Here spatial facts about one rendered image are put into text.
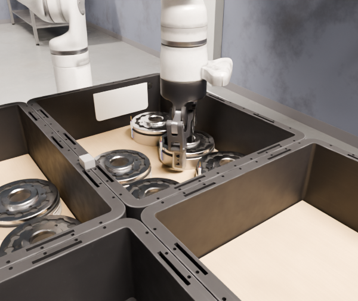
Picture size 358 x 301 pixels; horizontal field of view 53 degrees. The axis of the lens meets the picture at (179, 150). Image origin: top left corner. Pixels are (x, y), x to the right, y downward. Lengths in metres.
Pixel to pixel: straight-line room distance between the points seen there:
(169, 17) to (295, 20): 2.41
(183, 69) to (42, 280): 0.34
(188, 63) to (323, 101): 2.31
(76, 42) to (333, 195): 0.65
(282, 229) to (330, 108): 2.29
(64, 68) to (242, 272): 0.66
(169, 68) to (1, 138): 0.34
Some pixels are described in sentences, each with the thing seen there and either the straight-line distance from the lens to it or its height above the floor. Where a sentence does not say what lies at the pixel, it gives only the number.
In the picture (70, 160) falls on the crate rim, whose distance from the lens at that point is 0.48.
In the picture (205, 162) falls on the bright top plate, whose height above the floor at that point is 0.86.
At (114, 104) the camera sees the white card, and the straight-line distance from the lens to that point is 0.77.
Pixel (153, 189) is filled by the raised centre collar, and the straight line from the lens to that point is 0.52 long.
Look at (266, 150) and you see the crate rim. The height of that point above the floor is 0.93.
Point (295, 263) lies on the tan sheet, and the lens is 0.48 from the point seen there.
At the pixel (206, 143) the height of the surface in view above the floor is 0.86.
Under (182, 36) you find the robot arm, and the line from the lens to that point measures 0.53.
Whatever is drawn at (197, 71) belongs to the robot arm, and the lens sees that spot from 0.55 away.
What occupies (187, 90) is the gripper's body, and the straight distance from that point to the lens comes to 0.55.
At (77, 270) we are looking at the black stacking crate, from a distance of 0.36.
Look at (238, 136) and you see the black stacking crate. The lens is 0.64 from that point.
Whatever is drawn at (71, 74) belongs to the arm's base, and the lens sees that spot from 0.93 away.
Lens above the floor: 1.16
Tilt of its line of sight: 29 degrees down
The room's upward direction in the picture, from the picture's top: straight up
